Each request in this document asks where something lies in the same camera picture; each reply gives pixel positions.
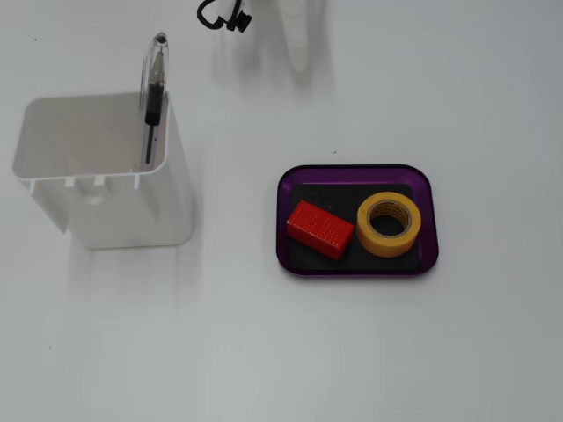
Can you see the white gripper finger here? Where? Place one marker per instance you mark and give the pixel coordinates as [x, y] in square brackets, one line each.
[297, 31]

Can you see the red rectangular block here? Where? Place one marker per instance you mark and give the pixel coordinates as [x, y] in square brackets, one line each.
[321, 228]

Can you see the purple metal tray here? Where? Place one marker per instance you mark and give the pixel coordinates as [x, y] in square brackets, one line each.
[352, 173]

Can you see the clear ballpoint pen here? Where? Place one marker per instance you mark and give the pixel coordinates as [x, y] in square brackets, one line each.
[154, 92]

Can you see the black tray mat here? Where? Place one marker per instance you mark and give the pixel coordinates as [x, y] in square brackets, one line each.
[334, 194]

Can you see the yellow masking tape roll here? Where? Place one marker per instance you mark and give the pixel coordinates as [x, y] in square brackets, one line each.
[387, 244]

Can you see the white plastic container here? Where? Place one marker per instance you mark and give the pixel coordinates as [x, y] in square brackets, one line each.
[132, 211]

